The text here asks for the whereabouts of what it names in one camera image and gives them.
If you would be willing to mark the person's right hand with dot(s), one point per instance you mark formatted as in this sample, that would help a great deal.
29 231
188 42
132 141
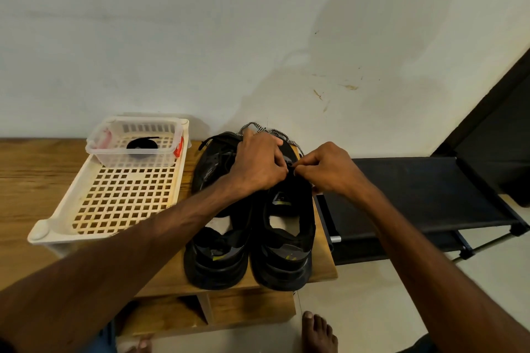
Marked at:
331 171

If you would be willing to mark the person's left hand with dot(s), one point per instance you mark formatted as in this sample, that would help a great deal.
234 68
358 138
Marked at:
258 162

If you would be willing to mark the black shoe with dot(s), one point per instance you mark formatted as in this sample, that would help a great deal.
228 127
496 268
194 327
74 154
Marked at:
217 262
283 262

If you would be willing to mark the black shoelaces bundle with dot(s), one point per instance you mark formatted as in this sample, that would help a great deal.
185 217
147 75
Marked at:
142 143

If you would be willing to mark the person's left forearm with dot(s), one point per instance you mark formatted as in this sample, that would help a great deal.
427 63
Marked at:
99 274

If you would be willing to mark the person's right forearm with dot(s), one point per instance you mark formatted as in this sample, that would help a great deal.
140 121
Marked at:
439 274

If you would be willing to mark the person's blue shorts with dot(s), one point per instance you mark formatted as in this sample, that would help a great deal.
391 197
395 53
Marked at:
101 340

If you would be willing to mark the red label sticker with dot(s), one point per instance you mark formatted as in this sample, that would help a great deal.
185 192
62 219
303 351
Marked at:
178 147

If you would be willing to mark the black shoe rack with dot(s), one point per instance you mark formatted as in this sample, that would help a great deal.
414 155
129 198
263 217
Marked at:
414 195

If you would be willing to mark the large white plastic tray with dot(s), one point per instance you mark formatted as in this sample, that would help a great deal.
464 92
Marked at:
120 200

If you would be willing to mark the small white plastic basket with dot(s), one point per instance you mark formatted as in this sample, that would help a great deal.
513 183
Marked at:
108 158

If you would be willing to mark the dark door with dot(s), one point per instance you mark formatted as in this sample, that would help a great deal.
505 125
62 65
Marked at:
497 138

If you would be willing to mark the low wooden table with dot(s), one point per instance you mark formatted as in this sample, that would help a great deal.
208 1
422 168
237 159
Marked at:
33 191

